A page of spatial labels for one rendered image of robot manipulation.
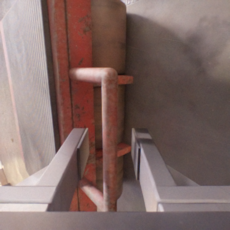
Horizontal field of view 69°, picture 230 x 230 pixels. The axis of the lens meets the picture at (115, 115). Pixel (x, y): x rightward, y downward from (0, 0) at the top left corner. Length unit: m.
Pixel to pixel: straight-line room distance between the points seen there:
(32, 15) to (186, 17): 0.16
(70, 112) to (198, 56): 0.14
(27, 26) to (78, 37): 0.06
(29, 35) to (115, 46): 0.10
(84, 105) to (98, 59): 0.06
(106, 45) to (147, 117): 0.11
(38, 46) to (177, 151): 0.20
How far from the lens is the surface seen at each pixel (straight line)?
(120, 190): 0.31
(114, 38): 0.22
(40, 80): 0.19
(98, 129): 0.23
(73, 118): 0.18
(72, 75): 0.16
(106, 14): 0.22
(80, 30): 0.18
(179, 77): 0.21
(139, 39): 0.25
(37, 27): 0.19
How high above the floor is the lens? 0.20
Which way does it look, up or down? 39 degrees down
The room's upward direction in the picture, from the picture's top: 103 degrees counter-clockwise
